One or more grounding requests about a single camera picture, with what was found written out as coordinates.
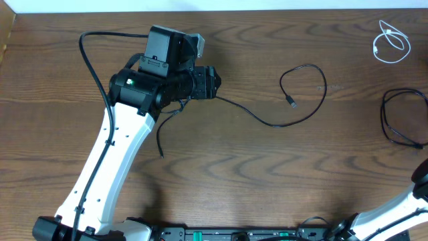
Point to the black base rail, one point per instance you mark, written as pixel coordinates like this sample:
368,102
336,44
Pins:
194,234

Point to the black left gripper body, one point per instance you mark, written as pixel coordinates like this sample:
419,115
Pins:
207,82

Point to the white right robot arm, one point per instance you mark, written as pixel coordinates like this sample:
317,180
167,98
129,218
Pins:
406,210

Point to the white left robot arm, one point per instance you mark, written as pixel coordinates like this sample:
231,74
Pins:
165,72

